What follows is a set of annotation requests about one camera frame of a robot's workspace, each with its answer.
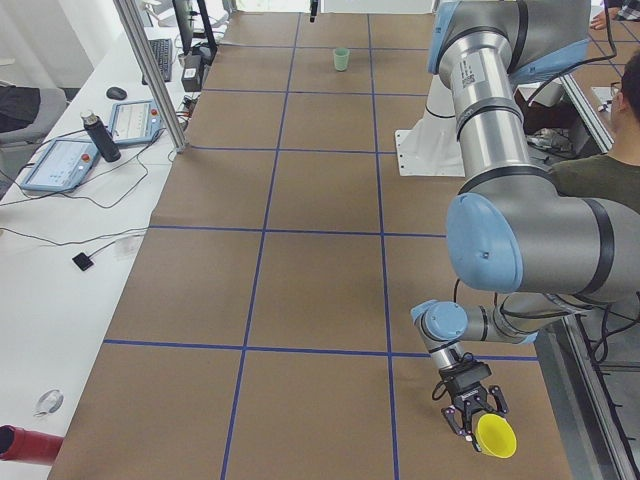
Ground far blue teach pendant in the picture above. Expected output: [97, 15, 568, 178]
[108, 99, 163, 146]

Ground black computer mouse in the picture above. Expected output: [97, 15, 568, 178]
[105, 86, 128, 101]

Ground black water bottle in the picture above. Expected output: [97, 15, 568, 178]
[80, 110, 121, 163]

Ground green plastic cup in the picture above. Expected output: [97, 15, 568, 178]
[333, 47, 350, 72]

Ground near blue teach pendant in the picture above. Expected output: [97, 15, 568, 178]
[20, 139, 99, 192]

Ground seated person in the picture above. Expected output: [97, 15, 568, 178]
[549, 53, 639, 211]

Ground white camera mast base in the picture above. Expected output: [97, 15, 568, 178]
[395, 75, 465, 178]

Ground yellow plastic cup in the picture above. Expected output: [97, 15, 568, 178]
[475, 413, 517, 459]

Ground small black square pad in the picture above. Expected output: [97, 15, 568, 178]
[72, 252, 94, 271]

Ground blue teach pendant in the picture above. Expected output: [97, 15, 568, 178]
[20, 139, 99, 192]
[108, 99, 163, 146]

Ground clear tape roll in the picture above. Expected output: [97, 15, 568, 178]
[34, 389, 64, 417]

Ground black power brick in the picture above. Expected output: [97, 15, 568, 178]
[181, 54, 203, 93]

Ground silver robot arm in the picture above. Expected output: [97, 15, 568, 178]
[411, 1, 639, 443]

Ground black keyboard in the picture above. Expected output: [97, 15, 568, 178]
[148, 39, 173, 82]

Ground aluminium frame post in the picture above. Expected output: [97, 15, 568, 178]
[113, 0, 187, 154]

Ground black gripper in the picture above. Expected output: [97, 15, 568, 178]
[439, 363, 509, 440]

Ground red cylinder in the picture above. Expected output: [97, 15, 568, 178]
[1, 425, 64, 466]

